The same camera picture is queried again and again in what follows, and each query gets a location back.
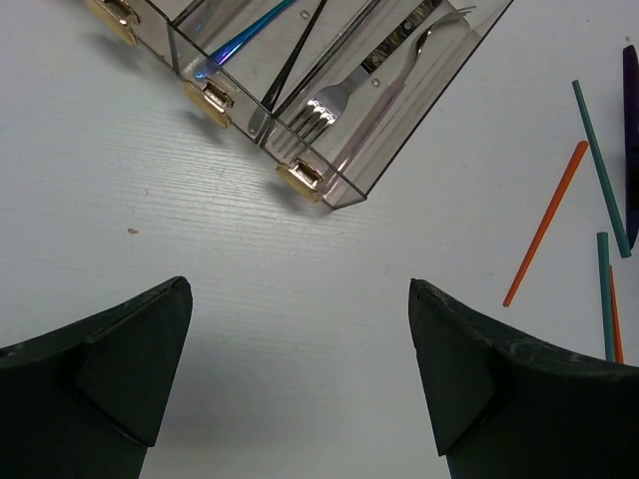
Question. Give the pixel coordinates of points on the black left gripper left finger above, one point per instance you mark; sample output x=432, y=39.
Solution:
x=87, y=400

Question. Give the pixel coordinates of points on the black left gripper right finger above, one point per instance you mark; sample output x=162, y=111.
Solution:
x=505, y=404

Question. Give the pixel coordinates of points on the black spoon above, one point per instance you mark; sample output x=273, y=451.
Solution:
x=273, y=93

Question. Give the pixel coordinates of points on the rainbow iridescent spoon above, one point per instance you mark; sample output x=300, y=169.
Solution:
x=228, y=50

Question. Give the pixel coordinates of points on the pink handled fork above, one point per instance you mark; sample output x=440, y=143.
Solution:
x=385, y=101

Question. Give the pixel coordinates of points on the orange chopstick lower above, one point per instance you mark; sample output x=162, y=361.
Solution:
x=617, y=339

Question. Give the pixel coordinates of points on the teal chopstick lower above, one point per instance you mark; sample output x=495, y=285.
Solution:
x=605, y=294

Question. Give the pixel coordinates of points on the teal chopstick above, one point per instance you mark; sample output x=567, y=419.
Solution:
x=605, y=294
x=621, y=237

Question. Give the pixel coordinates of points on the teal chopstick upper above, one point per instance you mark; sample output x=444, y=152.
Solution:
x=621, y=237

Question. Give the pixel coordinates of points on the orange chopstick near spoons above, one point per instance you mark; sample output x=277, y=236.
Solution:
x=578, y=154

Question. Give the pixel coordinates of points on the clear acrylic utensil organizer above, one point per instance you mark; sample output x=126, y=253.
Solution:
x=183, y=34

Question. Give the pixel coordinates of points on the blue iridescent knife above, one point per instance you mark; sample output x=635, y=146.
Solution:
x=630, y=98

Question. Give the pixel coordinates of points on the silver fork dark handle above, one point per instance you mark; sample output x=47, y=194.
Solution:
x=326, y=106

